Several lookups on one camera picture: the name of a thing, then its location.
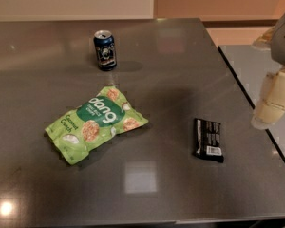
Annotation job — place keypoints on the black rxbar chocolate bar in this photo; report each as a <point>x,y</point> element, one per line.
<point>207,140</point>

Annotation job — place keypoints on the green rice chip bag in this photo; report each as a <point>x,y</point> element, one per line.
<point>94,123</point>

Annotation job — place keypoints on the blue soda can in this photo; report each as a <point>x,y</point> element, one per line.
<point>105,50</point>

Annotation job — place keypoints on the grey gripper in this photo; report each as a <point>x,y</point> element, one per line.
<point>271,107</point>

